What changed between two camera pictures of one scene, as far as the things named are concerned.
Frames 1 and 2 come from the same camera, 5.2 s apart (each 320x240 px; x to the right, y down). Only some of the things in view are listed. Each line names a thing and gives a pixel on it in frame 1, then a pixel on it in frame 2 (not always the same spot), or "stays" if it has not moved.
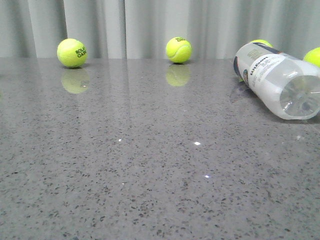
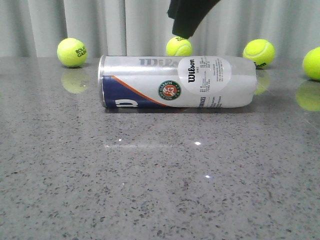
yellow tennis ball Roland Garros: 72,52 stays
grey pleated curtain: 141,29 stays
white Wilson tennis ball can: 289,86 -> 176,81
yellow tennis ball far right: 313,56 stays
